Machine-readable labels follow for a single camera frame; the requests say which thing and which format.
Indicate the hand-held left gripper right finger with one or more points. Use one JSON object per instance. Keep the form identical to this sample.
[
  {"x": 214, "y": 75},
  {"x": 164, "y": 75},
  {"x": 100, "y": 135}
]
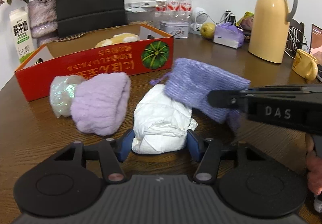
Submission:
[{"x": 195, "y": 144}]

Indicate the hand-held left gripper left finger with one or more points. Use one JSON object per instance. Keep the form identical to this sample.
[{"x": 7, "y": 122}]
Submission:
[{"x": 125, "y": 142}]

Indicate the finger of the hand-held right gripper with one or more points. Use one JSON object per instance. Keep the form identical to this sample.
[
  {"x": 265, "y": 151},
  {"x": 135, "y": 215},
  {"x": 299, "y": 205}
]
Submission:
[{"x": 226, "y": 99}]

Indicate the purple knit pouch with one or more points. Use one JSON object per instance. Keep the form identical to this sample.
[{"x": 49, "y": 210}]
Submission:
[{"x": 196, "y": 83}]

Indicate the red cardboard box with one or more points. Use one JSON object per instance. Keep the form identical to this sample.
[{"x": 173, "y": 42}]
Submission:
[{"x": 105, "y": 63}]

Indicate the person's right forearm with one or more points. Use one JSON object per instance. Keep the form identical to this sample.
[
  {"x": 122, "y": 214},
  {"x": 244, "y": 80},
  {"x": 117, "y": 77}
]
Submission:
[{"x": 315, "y": 173}]

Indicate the person's right hand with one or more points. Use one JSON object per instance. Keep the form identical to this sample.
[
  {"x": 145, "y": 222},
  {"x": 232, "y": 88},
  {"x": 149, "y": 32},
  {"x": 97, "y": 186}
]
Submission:
[{"x": 309, "y": 143}]

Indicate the lavender fuzzy cloth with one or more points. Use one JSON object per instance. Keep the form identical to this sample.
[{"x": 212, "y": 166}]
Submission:
[{"x": 100, "y": 103}]

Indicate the yellow mug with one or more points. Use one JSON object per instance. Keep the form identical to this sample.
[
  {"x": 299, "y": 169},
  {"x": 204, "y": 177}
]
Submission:
[{"x": 304, "y": 64}]

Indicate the purple tissue pack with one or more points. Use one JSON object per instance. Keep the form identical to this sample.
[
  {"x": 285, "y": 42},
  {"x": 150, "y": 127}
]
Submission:
[{"x": 229, "y": 35}]

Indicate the yellow green pear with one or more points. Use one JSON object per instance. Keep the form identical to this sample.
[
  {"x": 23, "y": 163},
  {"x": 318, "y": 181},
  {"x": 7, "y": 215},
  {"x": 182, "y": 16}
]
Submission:
[{"x": 207, "y": 30}]

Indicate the iridescent white yarn roll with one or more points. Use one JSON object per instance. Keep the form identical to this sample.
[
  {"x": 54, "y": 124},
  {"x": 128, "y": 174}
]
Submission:
[{"x": 60, "y": 95}]

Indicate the laptop screen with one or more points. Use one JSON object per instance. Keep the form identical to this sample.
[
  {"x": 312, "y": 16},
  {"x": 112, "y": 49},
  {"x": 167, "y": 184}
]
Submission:
[{"x": 317, "y": 37}]

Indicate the yellow green snack bag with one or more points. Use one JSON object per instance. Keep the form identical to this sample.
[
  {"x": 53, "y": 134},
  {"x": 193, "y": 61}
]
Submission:
[{"x": 247, "y": 18}]

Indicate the yellow thermos jug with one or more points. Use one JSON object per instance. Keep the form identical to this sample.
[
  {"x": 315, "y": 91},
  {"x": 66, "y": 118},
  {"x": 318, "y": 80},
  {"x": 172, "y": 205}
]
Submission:
[{"x": 269, "y": 25}]

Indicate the grey printed tin box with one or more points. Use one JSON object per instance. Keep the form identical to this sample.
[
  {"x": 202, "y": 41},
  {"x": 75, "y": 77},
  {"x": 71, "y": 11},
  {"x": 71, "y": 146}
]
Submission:
[{"x": 174, "y": 29}]

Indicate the small white desk fan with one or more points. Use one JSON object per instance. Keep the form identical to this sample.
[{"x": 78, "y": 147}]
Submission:
[{"x": 200, "y": 16}]

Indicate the dark wooden chair back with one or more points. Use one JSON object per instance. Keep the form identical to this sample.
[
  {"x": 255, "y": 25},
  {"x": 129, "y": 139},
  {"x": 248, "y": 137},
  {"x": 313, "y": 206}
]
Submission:
[{"x": 299, "y": 24}]

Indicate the clear plastic container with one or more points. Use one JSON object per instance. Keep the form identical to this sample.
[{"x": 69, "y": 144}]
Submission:
[{"x": 143, "y": 18}]

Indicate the flat white carton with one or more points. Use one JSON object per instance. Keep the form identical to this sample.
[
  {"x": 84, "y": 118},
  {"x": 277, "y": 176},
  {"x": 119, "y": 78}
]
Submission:
[{"x": 140, "y": 6}]

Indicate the white green milk carton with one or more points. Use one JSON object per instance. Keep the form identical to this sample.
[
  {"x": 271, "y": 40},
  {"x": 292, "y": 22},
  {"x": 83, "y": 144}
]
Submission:
[{"x": 21, "y": 35}]

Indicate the mottled pink glass vase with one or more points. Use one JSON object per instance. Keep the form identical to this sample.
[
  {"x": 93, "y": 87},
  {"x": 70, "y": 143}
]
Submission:
[{"x": 41, "y": 15}]

